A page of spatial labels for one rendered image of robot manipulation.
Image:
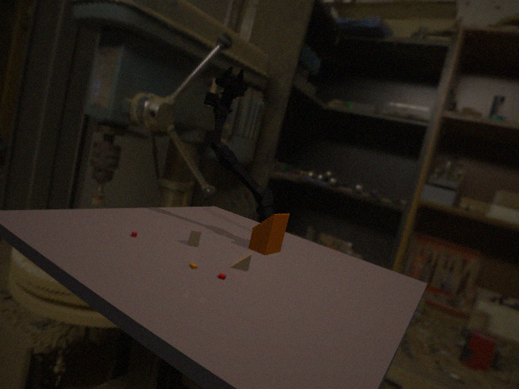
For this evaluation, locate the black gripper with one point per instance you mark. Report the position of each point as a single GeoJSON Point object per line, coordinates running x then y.
{"type": "Point", "coordinates": [224, 81]}

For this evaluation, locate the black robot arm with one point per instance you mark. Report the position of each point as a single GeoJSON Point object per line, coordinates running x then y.
{"type": "Point", "coordinates": [263, 196]}

